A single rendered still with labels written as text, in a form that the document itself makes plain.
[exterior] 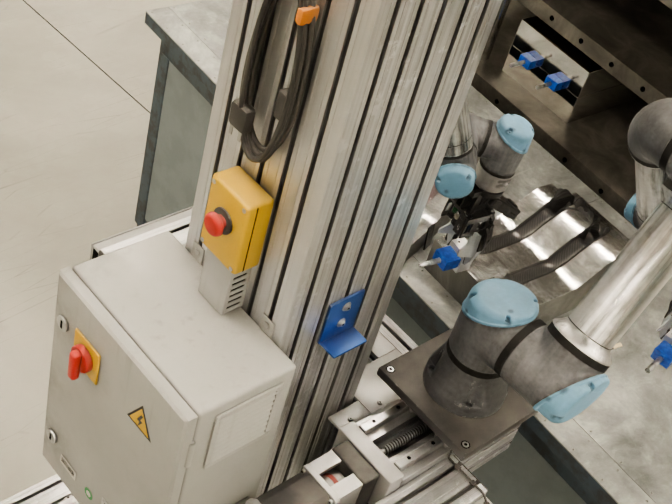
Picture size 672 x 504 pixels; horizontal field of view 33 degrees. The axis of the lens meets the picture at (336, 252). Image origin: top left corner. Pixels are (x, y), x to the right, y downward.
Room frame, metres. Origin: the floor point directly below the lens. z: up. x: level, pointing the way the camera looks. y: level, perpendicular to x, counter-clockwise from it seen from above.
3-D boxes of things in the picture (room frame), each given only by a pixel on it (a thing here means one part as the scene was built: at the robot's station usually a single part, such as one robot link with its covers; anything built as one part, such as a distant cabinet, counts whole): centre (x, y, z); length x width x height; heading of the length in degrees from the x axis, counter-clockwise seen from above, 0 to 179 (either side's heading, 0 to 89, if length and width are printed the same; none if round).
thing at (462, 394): (1.41, -0.29, 1.09); 0.15 x 0.15 x 0.10
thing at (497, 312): (1.41, -0.29, 1.20); 0.13 x 0.12 x 0.14; 54
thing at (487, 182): (1.87, -0.25, 1.17); 0.08 x 0.08 x 0.05
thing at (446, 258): (1.86, -0.22, 0.93); 0.13 x 0.05 x 0.05; 134
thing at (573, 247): (2.06, -0.44, 0.92); 0.35 x 0.16 x 0.09; 139
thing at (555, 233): (2.07, -0.46, 0.87); 0.50 x 0.26 x 0.14; 139
